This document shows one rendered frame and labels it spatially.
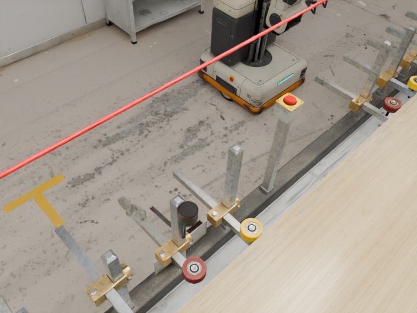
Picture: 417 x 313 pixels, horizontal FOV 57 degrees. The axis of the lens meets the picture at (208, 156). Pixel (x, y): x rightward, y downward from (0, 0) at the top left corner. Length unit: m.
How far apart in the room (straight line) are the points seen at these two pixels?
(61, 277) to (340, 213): 1.55
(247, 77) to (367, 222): 1.75
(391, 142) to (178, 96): 1.87
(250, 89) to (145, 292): 1.85
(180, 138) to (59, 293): 1.31
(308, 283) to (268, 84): 1.89
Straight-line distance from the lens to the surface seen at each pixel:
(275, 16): 2.79
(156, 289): 1.51
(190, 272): 1.30
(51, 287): 2.38
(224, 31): 2.95
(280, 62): 3.20
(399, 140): 1.87
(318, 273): 1.37
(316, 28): 4.28
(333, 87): 2.16
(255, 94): 2.90
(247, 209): 1.68
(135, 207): 1.47
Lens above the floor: 2.10
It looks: 49 degrees down
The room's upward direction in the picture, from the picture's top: 4 degrees clockwise
